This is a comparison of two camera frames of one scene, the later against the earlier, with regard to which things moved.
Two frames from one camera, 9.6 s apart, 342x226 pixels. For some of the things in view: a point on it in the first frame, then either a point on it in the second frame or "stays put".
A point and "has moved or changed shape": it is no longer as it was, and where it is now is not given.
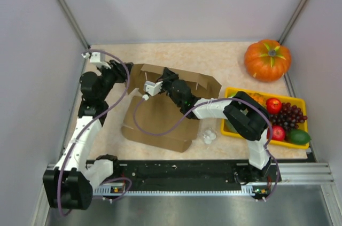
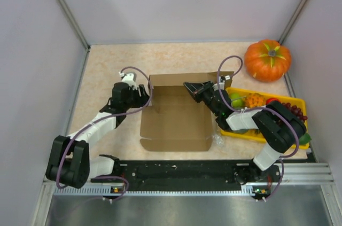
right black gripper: x=167 y=77 to x=197 y=90
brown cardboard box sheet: x=161 y=113 has moved or changed shape
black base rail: x=178 y=174 stays put
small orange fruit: x=261 y=100 stays put
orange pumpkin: x=267 y=60 stays put
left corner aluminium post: x=66 y=7 stays put
